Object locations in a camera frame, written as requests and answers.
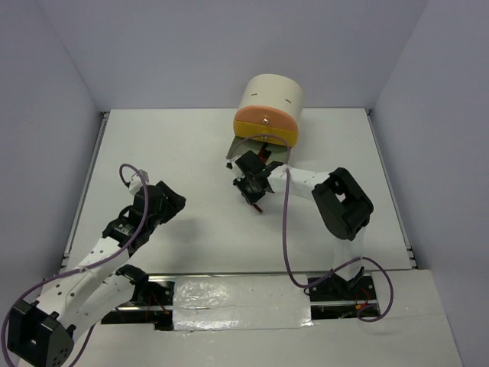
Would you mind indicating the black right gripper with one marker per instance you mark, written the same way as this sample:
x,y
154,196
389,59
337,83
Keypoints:
x,y
251,199

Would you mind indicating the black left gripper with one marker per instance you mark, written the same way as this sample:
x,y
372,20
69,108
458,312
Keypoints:
x,y
174,203

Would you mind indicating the red lip gloss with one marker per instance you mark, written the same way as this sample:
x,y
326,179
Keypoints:
x,y
264,153
257,208

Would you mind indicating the yellow drawer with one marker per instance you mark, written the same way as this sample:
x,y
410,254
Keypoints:
x,y
265,133

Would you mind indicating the orange top drawer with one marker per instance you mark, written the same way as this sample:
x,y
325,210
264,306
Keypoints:
x,y
257,114

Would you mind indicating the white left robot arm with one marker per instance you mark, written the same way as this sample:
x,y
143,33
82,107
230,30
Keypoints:
x,y
43,332

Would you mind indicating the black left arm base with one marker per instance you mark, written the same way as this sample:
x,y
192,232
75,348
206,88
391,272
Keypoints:
x,y
150,303

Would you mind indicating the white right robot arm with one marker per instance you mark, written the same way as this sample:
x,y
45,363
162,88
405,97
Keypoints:
x,y
343,206

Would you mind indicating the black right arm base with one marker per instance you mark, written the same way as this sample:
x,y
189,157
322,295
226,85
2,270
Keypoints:
x,y
336,291

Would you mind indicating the cream round drawer cabinet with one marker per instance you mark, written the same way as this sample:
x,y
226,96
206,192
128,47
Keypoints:
x,y
274,91

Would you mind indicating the silver foil covered panel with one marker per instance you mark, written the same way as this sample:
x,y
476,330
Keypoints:
x,y
245,302

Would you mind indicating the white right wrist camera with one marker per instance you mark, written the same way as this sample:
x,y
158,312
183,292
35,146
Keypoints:
x,y
232,166

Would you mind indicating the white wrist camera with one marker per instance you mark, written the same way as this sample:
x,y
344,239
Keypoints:
x,y
136,181
232,166

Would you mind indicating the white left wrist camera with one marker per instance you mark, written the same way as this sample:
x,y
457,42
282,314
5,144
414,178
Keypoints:
x,y
136,181

